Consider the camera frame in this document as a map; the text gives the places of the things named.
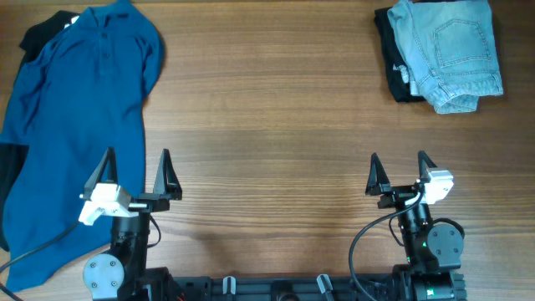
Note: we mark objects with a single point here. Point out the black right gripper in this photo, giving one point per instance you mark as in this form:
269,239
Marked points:
398,194

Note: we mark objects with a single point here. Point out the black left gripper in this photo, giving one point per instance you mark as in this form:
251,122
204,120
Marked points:
165,187

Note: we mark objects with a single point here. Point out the light blue denim shorts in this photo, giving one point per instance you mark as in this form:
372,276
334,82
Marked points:
450,52

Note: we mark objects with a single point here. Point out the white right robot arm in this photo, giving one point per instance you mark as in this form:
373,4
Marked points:
433,246

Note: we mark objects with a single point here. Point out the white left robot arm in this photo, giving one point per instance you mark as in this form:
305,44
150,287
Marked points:
120,273

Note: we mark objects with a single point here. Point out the blue polo shirt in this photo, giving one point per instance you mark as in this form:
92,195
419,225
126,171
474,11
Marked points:
82,94

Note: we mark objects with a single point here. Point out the folded black garment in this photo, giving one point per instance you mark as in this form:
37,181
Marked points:
396,71

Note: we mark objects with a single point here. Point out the black shirt under blue shirt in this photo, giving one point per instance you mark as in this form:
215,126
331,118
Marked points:
13,156

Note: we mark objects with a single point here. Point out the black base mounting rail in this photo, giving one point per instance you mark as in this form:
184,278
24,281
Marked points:
321,287

